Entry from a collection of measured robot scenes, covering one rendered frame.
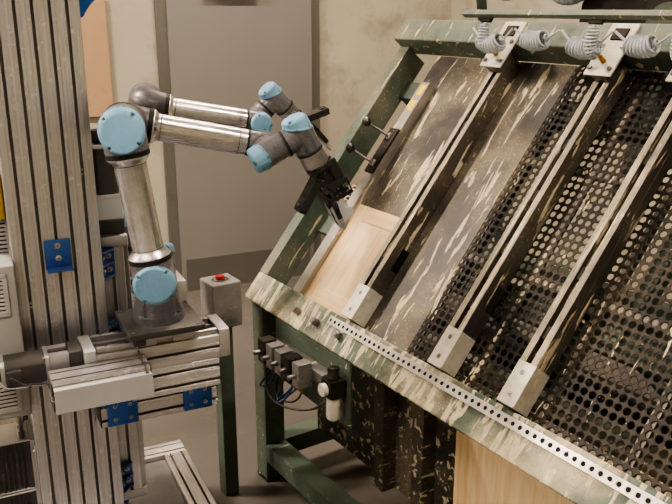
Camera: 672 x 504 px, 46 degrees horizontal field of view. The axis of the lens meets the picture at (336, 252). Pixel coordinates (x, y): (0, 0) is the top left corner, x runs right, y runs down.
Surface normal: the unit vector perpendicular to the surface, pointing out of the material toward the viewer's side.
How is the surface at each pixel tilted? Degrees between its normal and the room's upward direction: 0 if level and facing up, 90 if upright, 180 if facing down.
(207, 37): 90
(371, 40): 90
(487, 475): 90
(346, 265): 51
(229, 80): 90
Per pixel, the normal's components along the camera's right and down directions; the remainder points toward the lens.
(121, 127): 0.19, 0.16
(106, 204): 0.43, 0.26
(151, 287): 0.22, 0.40
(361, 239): -0.65, -0.47
